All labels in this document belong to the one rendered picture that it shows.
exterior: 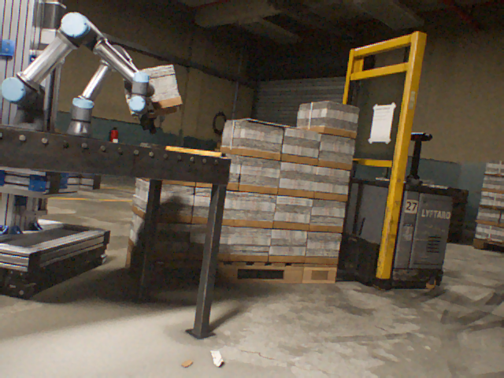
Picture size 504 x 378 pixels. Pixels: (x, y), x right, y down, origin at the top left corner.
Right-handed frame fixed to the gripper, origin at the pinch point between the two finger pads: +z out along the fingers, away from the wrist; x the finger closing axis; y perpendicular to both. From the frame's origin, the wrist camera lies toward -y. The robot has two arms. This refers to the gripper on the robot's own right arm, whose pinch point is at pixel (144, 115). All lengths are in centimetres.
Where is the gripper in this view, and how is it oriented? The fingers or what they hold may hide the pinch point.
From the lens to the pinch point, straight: 256.9
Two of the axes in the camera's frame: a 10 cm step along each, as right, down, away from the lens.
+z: -1.5, -0.7, 9.9
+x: -9.6, 2.4, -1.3
